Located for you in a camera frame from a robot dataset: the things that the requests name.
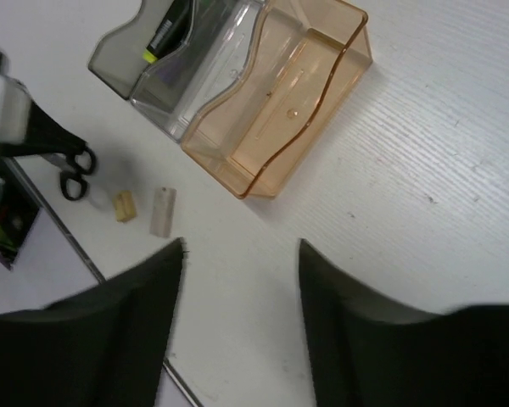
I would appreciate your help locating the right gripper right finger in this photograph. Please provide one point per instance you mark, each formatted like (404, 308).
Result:
(367, 349)

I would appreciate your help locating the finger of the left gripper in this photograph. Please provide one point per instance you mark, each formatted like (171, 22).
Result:
(43, 135)

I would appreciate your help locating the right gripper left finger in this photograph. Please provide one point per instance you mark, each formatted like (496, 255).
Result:
(104, 346)

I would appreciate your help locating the black handled scissors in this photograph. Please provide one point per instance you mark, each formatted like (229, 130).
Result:
(72, 183)

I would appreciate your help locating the grey rectangular eraser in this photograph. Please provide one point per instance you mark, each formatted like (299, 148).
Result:
(162, 213)

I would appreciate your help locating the yellow highlighter marker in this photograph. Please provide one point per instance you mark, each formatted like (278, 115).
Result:
(172, 28)

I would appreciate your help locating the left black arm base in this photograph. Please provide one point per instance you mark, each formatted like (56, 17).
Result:
(18, 213)

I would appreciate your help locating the grey transparent container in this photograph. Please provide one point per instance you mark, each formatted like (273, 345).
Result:
(117, 60)

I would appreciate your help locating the clear transparent container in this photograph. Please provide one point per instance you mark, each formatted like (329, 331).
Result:
(211, 56)

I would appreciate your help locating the orange transparent container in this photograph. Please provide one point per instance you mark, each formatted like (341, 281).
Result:
(304, 59)

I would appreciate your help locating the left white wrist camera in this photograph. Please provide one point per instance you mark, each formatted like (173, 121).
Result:
(15, 106)

